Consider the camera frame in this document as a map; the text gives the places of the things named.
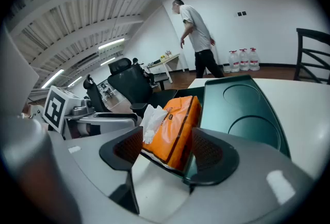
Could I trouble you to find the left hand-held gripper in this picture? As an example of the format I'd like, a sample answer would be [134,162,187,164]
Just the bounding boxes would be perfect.
[43,85,139,140]

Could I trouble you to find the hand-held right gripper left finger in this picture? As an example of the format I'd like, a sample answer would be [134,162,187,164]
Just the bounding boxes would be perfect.
[64,126,144,215]

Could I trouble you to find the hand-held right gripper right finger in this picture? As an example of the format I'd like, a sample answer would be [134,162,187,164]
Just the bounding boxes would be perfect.
[164,126,316,224]

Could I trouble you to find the white tissues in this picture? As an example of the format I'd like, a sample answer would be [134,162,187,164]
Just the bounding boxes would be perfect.
[139,104,169,145]

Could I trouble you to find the orange tissue box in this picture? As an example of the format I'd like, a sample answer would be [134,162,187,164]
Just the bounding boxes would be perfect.
[141,95,203,171]

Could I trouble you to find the long ceiling light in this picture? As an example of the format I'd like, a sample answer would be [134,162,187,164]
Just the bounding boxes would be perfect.
[97,38,126,51]
[67,76,83,88]
[100,57,117,67]
[41,69,65,89]

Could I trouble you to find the small black office chair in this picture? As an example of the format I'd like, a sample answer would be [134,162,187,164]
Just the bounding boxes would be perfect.
[82,74,112,113]

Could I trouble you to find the dark green plastic tray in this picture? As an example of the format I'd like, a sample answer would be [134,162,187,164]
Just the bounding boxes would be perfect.
[140,74,292,185]

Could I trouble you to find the large black office chair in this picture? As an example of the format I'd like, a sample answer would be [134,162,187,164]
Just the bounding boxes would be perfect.
[107,57,179,118]

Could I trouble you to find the black bench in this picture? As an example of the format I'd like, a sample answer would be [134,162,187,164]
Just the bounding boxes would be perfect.
[154,74,170,91]

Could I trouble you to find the white background table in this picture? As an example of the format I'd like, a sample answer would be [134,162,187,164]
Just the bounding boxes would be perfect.
[146,53,186,84]

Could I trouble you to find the clear water bottle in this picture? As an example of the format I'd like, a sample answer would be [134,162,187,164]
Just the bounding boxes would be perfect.
[239,48,250,72]
[248,47,260,72]
[228,50,240,73]

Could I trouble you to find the dark wooden chair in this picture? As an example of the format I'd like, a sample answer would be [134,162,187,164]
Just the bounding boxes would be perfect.
[293,27,330,85]

